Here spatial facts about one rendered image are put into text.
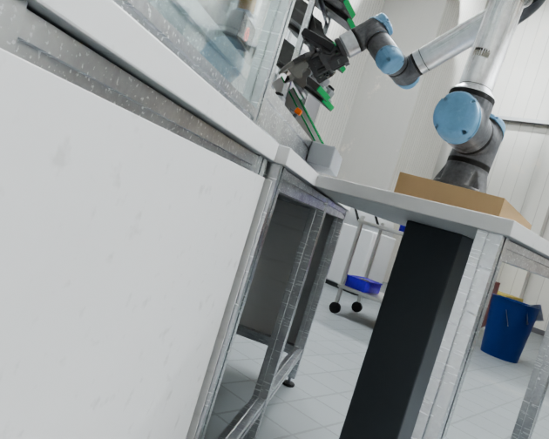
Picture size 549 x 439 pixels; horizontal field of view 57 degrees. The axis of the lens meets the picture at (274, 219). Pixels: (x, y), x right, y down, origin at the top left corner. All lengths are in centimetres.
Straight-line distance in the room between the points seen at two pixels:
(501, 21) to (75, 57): 123
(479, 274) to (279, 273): 148
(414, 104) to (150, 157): 839
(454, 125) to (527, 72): 898
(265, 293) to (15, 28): 214
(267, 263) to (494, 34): 141
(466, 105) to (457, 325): 58
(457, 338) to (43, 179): 82
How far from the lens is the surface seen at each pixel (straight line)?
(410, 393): 144
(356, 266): 615
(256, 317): 241
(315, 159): 140
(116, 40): 38
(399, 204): 105
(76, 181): 38
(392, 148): 869
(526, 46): 1053
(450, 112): 136
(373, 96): 922
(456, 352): 101
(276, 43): 79
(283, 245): 235
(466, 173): 145
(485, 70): 142
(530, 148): 981
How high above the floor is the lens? 77
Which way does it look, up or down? 2 degrees down
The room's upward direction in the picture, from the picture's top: 17 degrees clockwise
